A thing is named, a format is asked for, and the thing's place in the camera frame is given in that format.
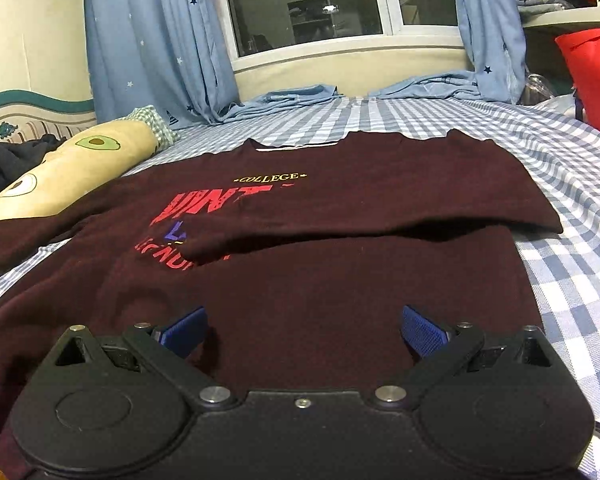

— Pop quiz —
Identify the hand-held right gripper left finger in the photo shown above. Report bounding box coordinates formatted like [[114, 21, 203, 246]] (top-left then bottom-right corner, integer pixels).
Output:
[[54, 306, 238, 411]]

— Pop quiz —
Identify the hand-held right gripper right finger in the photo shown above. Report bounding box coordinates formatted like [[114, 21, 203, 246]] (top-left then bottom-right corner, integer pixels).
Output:
[[372, 305, 556, 409]]

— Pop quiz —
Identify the maroon t-shirt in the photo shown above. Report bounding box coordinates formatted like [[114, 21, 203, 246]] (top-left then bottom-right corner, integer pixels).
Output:
[[0, 129, 565, 441]]

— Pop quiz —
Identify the blue checked bed sheet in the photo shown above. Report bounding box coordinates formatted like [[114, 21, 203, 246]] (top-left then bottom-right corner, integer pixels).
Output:
[[0, 94, 600, 431]]

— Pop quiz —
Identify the yellow avocado print pillow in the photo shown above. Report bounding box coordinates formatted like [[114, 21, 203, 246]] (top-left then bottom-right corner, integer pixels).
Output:
[[0, 119, 158, 228]]

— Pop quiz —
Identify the green checked pillow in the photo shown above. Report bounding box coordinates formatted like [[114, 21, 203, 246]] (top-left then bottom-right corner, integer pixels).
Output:
[[124, 105, 182, 151]]

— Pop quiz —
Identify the dark cloth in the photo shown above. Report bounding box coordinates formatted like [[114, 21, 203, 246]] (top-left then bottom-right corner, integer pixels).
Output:
[[0, 134, 77, 207]]

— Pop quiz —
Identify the clear plastic bag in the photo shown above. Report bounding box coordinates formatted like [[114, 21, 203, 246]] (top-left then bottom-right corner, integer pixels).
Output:
[[525, 73, 555, 107]]

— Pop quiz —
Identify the blue star curtain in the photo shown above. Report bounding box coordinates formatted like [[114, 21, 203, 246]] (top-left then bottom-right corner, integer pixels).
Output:
[[367, 0, 527, 107], [83, 0, 345, 126]]

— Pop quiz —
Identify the red fabric bag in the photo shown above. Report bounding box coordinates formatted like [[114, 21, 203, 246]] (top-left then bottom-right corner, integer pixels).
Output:
[[554, 29, 600, 147]]

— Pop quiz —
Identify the white framed window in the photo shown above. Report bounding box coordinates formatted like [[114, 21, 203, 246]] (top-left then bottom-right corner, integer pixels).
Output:
[[207, 0, 476, 73]]

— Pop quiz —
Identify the white shelf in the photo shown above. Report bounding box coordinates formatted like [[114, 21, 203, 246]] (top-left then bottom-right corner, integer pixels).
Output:
[[519, 6, 600, 30]]

